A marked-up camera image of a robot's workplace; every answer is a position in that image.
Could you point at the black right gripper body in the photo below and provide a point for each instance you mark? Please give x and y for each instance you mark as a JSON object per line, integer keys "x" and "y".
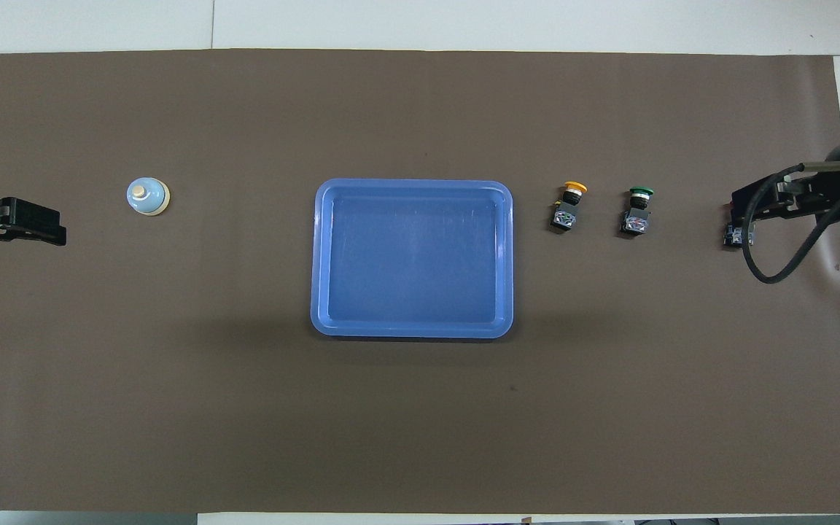
{"x": 825, "y": 193}

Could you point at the red push button switch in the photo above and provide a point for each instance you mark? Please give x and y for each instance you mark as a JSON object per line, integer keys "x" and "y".
{"x": 739, "y": 236}

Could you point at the green push button switch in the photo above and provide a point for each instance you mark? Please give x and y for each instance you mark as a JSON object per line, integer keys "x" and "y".
{"x": 636, "y": 221}

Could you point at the yellow push button switch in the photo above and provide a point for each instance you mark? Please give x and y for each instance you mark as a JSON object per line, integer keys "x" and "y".
{"x": 566, "y": 216}

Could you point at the light blue desk bell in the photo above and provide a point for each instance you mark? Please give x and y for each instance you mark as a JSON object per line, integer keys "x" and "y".
{"x": 147, "y": 197}

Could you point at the blue plastic tray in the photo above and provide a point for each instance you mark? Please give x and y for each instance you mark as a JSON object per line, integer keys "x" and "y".
{"x": 413, "y": 255}

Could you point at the brown table mat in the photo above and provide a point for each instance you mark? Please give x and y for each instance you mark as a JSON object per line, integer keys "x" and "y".
{"x": 245, "y": 408}

